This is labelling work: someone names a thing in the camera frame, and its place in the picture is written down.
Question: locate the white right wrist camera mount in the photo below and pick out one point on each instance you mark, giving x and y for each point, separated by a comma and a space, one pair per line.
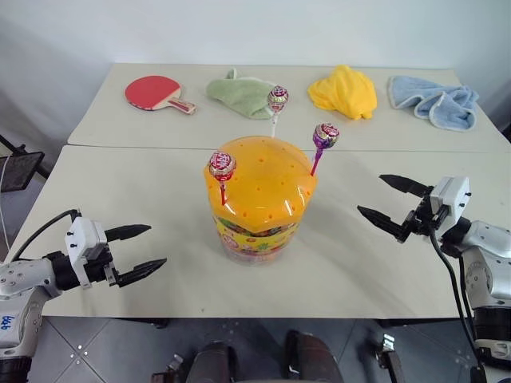
453, 195

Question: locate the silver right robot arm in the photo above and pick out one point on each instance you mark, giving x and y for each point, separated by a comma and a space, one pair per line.
489, 255

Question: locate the metal table foot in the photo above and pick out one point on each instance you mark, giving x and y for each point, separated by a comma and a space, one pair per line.
389, 355
169, 369

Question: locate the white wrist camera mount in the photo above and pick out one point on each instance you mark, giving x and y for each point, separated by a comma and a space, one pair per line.
453, 195
81, 235

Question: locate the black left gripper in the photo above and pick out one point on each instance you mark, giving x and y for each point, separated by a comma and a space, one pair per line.
101, 265

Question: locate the orange-lidded lollipop jar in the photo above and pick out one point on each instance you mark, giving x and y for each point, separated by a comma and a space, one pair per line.
261, 191

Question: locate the green towel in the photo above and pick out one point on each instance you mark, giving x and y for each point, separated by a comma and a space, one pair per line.
239, 95

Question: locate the purple-stick lollipop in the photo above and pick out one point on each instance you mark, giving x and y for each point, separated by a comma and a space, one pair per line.
326, 135

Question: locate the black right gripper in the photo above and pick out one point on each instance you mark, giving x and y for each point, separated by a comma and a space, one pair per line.
423, 223

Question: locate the red table tennis paddle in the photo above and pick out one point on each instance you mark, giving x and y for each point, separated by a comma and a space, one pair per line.
151, 91

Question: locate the yellow towel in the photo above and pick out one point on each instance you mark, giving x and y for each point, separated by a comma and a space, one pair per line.
345, 93

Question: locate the white-stick lollipop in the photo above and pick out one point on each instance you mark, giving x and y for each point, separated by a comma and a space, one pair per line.
278, 97

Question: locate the black tablet on stand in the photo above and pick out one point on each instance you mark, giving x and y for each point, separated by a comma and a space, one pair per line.
20, 169

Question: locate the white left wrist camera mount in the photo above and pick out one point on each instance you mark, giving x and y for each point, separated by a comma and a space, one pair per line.
81, 235

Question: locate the blue towel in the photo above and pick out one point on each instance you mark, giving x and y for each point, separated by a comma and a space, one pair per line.
435, 101

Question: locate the red-stick lollipop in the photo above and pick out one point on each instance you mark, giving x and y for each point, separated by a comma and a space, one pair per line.
222, 165

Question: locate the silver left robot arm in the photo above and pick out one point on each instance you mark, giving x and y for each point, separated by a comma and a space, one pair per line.
20, 279

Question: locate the dark rounded shape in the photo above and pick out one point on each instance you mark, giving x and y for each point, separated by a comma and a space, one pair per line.
213, 363
315, 359

